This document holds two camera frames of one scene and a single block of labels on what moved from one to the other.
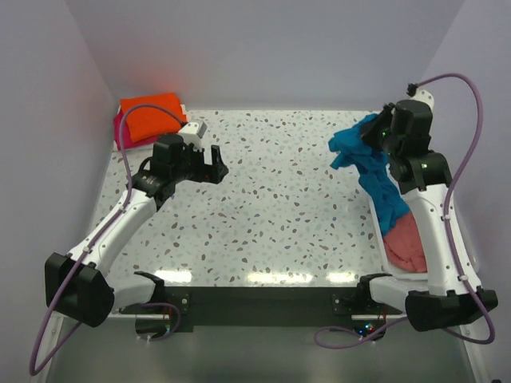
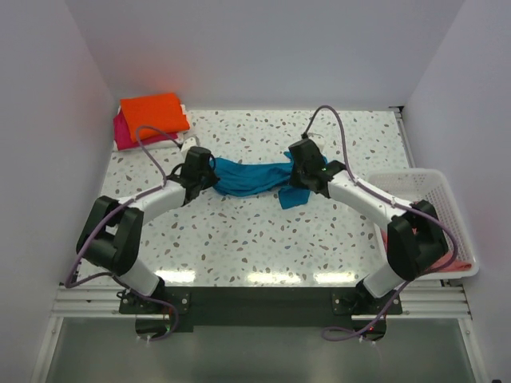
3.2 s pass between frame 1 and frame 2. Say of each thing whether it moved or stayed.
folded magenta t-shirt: stayed
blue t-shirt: moved
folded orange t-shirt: stayed
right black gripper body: moved
